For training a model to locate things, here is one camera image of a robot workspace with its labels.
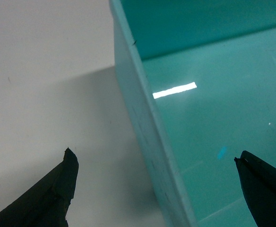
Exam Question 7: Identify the teal plastic bin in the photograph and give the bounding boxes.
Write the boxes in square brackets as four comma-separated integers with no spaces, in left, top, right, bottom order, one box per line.
[110,0,276,227]

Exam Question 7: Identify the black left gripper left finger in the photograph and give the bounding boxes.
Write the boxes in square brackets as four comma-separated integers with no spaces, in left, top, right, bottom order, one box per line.
[0,148,78,227]

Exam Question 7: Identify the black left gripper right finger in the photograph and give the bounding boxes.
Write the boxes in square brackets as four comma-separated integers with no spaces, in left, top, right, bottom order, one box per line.
[234,150,276,227]

